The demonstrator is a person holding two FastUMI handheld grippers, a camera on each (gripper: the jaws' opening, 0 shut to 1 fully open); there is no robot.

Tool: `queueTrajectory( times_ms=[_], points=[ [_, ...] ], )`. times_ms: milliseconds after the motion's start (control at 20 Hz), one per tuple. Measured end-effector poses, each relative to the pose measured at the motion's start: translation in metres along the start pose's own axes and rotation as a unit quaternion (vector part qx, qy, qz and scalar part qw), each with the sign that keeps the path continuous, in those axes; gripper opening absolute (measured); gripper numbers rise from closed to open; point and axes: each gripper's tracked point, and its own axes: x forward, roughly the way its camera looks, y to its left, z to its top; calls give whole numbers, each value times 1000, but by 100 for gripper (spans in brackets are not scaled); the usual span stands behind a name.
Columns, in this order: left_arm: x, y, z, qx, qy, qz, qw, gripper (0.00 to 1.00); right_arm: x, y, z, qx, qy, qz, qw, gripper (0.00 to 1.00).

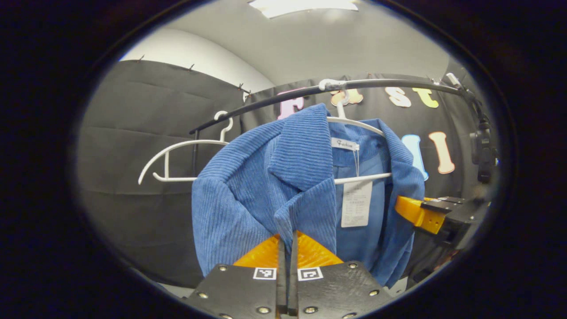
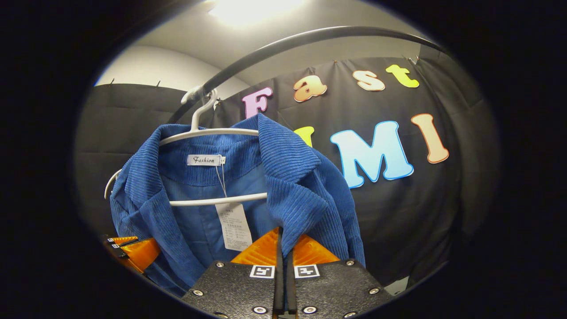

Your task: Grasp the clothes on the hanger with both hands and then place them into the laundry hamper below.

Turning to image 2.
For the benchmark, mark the ceiling light panel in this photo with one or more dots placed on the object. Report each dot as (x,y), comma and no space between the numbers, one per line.
(252,11)

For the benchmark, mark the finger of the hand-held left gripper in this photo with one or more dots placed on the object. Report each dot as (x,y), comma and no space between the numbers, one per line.
(139,254)
(122,240)

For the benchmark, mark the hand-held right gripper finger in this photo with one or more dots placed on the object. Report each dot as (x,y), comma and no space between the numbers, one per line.
(279,292)
(290,292)

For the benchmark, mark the black backdrop cloth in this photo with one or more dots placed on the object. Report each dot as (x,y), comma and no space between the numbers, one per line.
(398,212)

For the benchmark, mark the black metal clothes rack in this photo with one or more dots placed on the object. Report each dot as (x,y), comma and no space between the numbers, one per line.
(310,34)

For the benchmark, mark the white paper garment tag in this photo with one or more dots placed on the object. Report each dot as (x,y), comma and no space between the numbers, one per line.
(234,226)

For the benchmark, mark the white plastic clothes hanger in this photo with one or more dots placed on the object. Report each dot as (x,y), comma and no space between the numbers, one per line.
(230,131)

